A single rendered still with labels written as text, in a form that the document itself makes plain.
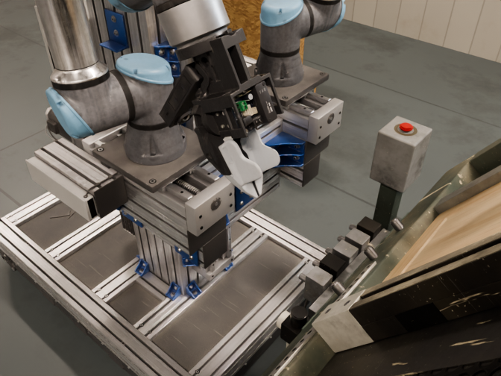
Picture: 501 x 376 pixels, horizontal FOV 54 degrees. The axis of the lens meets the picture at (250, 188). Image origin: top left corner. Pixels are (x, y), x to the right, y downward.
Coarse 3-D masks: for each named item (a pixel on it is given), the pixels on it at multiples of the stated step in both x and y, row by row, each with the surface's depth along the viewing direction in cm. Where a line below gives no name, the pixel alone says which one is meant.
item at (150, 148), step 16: (128, 128) 115; (144, 128) 111; (160, 128) 112; (176, 128) 116; (128, 144) 116; (144, 144) 113; (160, 144) 114; (176, 144) 116; (144, 160) 115; (160, 160) 115
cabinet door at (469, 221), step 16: (480, 192) 113; (496, 192) 105; (464, 208) 112; (480, 208) 103; (496, 208) 96; (432, 224) 120; (448, 224) 111; (464, 224) 102; (480, 224) 94; (496, 224) 88; (432, 240) 109; (448, 240) 100; (464, 240) 92; (416, 256) 107; (432, 256) 98; (400, 272) 104
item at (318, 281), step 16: (352, 224) 145; (368, 224) 140; (352, 240) 135; (368, 240) 136; (336, 256) 133; (352, 256) 131; (320, 272) 126; (336, 272) 127; (352, 272) 129; (304, 288) 129; (320, 288) 124; (304, 304) 139; (320, 304) 122; (288, 320) 117; (304, 320) 113; (288, 336) 117
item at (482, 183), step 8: (496, 168) 113; (488, 176) 111; (496, 176) 109; (472, 184) 116; (480, 184) 113; (488, 184) 111; (456, 192) 120; (464, 192) 117; (472, 192) 115; (440, 200) 127; (448, 200) 121; (456, 200) 119; (464, 200) 118; (440, 208) 123; (448, 208) 122
